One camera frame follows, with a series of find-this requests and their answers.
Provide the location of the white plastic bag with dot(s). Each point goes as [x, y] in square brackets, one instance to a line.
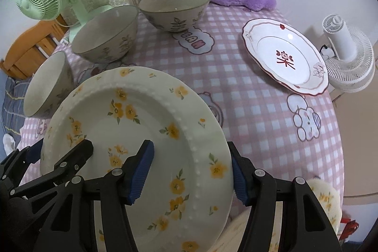
[8, 143]

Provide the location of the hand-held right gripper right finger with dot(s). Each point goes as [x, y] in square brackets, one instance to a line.
[239, 181]

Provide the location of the red plastic item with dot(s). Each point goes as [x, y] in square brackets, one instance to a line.
[350, 227]

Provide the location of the beige floral ceramic bowl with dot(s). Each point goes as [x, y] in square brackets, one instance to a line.
[103, 33]
[44, 86]

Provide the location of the blue plaid bedding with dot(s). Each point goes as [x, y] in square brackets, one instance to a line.
[14, 104]

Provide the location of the red rimmed white plate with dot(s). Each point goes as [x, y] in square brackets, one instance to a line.
[283, 42]

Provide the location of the white floor fan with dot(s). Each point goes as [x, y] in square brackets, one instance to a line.
[339, 42]

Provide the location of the yellow flower cream plate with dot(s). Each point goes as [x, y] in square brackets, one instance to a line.
[324, 199]
[141, 110]

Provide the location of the light wooden board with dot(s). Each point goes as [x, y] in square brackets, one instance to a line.
[236, 230]

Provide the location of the wooden bed frame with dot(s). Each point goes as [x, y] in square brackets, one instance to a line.
[29, 48]

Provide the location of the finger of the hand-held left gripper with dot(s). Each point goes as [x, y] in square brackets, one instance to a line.
[34, 150]
[79, 151]

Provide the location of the blue floral ceramic bowl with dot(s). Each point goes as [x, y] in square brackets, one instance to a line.
[174, 18]

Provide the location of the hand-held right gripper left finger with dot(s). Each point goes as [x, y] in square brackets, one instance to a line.
[141, 172]

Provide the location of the pink checked tablecloth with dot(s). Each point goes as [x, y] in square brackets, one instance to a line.
[230, 69]

